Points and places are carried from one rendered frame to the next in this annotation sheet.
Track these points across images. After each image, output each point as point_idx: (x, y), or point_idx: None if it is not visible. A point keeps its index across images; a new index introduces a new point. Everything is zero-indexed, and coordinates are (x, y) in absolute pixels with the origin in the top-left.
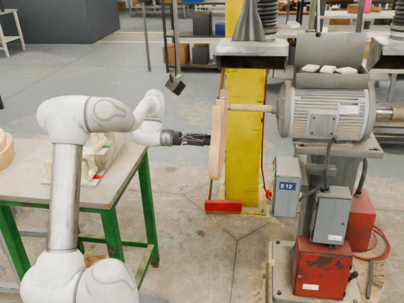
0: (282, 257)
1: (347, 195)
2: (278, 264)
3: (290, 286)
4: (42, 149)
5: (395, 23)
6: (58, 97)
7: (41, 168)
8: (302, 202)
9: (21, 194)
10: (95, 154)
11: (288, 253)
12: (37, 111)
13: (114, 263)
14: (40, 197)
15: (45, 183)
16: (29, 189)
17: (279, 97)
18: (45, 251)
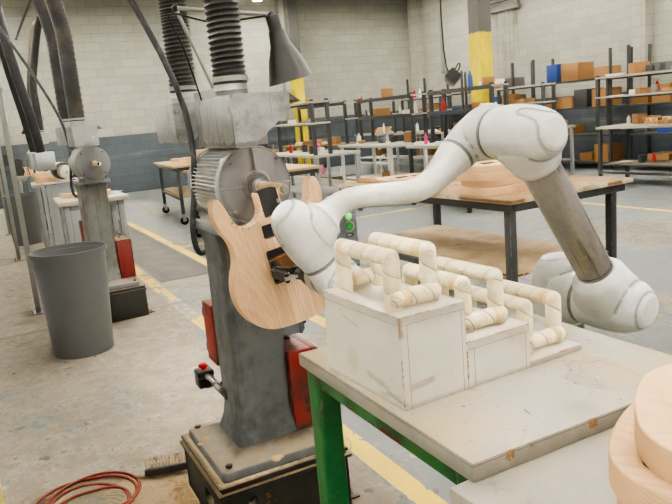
0: (261, 451)
1: None
2: (277, 451)
3: (309, 429)
4: (527, 425)
5: (191, 83)
6: (529, 104)
7: (561, 377)
8: (251, 328)
9: (628, 346)
10: None
11: (250, 446)
12: (563, 119)
13: (548, 255)
14: (593, 333)
15: (572, 341)
16: (608, 349)
17: (256, 167)
18: (613, 265)
